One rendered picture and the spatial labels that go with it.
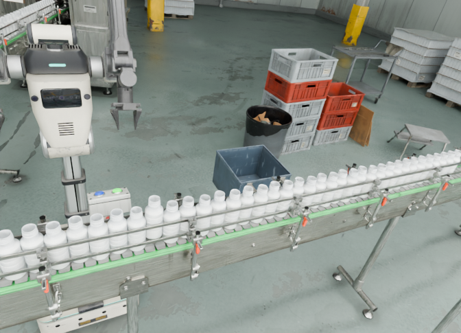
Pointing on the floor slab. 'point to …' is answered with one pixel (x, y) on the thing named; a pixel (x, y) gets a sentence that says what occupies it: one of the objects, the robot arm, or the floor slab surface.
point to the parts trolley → (365, 66)
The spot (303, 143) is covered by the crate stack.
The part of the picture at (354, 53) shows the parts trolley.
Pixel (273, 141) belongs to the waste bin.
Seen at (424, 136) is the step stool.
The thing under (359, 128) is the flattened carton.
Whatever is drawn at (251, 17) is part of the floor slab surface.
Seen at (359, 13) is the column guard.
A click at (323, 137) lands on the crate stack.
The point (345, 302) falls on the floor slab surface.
